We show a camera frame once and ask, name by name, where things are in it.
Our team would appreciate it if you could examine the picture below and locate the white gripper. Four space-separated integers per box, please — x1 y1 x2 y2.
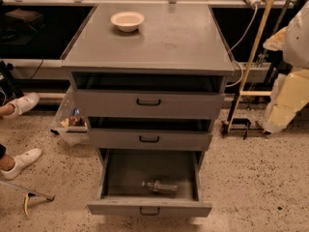
263 69 309 133

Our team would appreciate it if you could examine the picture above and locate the clear plastic water bottle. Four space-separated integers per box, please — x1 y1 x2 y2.
141 180 178 194

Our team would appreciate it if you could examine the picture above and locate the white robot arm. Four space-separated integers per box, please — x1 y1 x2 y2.
263 2 309 133

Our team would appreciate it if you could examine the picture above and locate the grey drawer cabinet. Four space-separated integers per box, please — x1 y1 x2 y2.
60 2 236 153

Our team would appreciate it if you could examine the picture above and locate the grey bottom drawer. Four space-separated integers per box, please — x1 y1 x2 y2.
87 149 211 218

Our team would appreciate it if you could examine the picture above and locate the grey drawer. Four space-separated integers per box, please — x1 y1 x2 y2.
89 117 211 151
87 149 211 218
72 72 224 119

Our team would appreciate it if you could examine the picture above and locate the grey middle drawer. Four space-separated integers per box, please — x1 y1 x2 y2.
89 117 211 151

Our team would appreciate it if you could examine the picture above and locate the grey top drawer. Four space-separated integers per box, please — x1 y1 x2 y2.
72 72 224 119

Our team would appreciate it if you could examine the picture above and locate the white paper bowl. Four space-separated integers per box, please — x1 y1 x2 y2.
110 12 145 33

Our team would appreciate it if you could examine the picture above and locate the clear plastic trash bag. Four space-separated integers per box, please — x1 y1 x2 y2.
51 88 89 146

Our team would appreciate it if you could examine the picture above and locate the upper white sneaker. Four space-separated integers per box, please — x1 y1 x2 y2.
0 92 40 119

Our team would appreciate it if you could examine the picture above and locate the white sneaker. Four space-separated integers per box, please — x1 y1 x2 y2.
0 92 40 119
1 148 42 180

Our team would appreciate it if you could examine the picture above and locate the lower white sneaker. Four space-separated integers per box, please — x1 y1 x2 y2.
1 148 42 180

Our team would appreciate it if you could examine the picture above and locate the black equipment at left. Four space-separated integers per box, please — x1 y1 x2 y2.
0 60 23 102

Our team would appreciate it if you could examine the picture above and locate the white power cable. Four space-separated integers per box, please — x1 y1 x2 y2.
225 3 261 89

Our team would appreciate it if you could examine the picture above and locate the yellow wooden ladder frame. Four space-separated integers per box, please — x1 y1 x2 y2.
227 0 274 131

